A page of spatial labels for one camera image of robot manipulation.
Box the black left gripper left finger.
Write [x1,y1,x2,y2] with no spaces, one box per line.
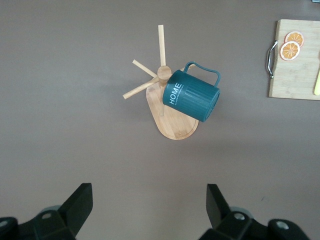
[0,183,94,240]

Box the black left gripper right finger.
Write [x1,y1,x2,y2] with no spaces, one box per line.
[199,184,311,240]

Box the teal mug with yellow inside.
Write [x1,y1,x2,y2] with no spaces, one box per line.
[161,61,222,123]

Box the wooden mug tree rack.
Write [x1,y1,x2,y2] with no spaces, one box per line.
[122,24,200,140]

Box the yellow plastic fork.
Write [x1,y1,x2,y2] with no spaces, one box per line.
[313,56,320,96]

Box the orange slice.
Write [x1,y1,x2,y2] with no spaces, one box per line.
[284,31,305,48]
[279,41,301,62]

